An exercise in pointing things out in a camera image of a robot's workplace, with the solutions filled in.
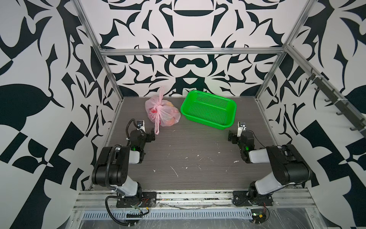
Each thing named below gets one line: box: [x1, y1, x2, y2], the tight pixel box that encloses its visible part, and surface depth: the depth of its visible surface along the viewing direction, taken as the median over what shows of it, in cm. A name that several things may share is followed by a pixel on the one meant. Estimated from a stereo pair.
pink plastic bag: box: [144, 85, 181, 136], surface depth 100 cm
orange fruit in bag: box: [165, 116, 175, 127], surface depth 99 cm
